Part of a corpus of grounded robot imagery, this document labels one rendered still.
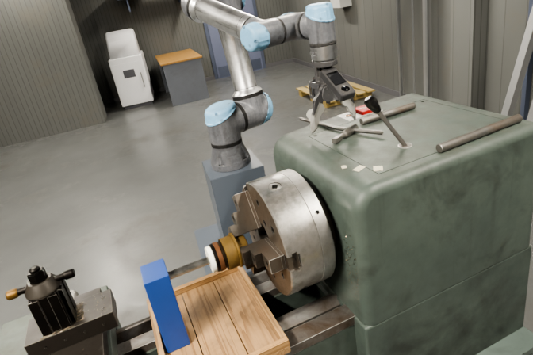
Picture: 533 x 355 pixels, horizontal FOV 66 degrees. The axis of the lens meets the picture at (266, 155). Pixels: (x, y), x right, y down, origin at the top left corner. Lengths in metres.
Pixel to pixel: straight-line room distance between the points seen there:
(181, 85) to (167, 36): 1.68
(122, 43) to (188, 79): 1.34
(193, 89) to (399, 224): 6.45
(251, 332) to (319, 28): 0.82
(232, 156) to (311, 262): 0.60
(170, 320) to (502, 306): 0.99
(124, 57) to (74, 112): 1.29
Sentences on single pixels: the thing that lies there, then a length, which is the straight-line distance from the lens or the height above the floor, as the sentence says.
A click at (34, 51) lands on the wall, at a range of 7.27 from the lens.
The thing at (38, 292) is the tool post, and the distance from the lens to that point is 1.13.
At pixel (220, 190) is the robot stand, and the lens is 1.48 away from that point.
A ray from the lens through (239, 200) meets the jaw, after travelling 1.10.
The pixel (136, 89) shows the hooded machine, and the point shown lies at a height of 0.32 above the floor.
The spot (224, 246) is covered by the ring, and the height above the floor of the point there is 1.12.
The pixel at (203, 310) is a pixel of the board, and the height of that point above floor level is 0.88.
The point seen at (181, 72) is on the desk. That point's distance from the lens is 7.21.
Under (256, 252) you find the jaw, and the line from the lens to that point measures 1.03.
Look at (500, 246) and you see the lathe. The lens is 1.36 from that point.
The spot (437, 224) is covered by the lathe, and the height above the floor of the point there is 1.09.
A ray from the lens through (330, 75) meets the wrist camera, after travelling 1.17.
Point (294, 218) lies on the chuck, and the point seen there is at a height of 1.19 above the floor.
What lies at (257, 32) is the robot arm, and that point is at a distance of 1.13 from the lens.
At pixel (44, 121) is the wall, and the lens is 7.45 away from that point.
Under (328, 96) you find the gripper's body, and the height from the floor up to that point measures 1.38.
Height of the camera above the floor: 1.71
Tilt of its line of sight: 23 degrees down
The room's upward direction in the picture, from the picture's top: 10 degrees counter-clockwise
